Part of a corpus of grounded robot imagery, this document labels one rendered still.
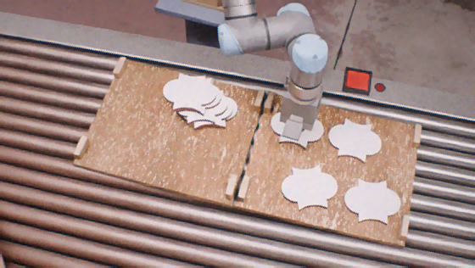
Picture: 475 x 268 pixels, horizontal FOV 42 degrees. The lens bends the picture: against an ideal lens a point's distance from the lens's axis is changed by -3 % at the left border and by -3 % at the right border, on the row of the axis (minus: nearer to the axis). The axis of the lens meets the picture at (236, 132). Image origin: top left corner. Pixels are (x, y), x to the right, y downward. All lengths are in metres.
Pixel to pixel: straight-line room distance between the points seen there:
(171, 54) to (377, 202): 0.71
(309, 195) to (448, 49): 1.84
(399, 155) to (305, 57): 0.42
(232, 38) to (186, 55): 0.40
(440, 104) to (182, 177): 0.74
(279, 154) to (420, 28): 1.82
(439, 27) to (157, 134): 2.01
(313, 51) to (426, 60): 1.81
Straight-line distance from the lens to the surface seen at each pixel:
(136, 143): 1.63
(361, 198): 1.56
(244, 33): 1.44
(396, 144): 1.67
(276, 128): 1.63
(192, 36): 2.14
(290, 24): 1.46
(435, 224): 1.61
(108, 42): 1.87
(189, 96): 1.63
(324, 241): 1.53
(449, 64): 3.18
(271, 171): 1.58
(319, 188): 1.55
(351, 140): 1.64
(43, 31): 1.95
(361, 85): 1.77
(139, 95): 1.71
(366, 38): 3.17
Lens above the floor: 2.30
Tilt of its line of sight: 56 degrees down
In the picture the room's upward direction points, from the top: 2 degrees clockwise
